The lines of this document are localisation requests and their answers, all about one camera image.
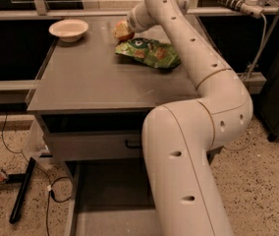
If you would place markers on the white paper bowl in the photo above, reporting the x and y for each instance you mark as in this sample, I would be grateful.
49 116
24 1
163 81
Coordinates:
70 30

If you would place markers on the open grey middle drawer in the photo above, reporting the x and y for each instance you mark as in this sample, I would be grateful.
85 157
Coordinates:
111 198

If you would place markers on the black drawer handle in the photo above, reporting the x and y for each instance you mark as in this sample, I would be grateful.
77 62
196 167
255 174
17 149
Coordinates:
131 145

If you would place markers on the grey drawer cabinet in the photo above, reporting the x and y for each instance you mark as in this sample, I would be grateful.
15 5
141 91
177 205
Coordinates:
88 76

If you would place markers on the green chip bag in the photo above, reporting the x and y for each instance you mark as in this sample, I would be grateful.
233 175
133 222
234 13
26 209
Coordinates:
150 52

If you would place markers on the black floor stand bar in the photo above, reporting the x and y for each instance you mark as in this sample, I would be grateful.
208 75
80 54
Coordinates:
16 211

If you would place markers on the grey upper drawer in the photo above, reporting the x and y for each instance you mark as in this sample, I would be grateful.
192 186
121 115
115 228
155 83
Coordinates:
93 136

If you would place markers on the orange fruit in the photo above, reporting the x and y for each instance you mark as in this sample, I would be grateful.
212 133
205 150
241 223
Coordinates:
122 32

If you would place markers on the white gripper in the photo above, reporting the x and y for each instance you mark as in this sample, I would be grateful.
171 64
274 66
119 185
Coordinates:
134 22

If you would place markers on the striped tube with white cap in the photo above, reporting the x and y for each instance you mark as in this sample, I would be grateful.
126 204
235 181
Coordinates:
248 7

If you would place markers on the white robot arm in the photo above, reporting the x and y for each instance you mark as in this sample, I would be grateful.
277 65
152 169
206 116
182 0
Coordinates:
177 136

